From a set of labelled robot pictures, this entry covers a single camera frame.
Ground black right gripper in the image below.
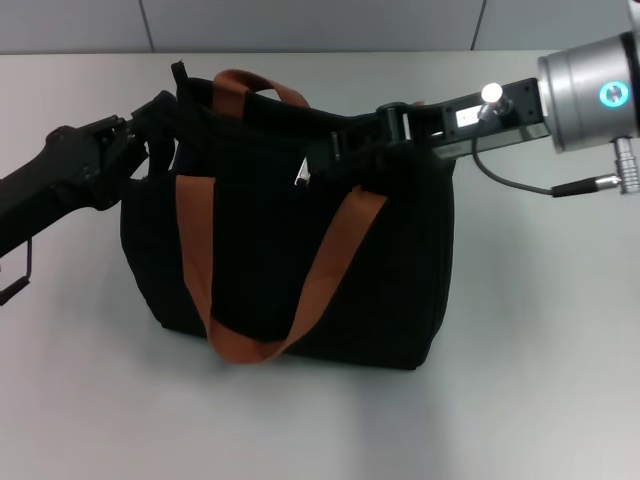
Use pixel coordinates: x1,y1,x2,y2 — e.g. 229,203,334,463
307,77,549,182

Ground silver zipper pull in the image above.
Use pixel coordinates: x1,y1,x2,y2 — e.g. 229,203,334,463
292,157,315,190

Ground right gripper cable with plug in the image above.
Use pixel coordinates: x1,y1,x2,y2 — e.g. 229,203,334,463
472,82,640,200

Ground black food bag brown straps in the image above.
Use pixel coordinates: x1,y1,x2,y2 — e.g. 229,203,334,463
118,59,456,372

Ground left gripper cable with plug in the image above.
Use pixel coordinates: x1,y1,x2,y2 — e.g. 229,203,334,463
0,237,35,306

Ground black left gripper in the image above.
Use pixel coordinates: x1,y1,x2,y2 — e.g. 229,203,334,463
0,89,180,259

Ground gripper cable with plug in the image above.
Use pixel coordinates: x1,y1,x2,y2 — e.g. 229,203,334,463
472,82,640,200
0,237,35,306

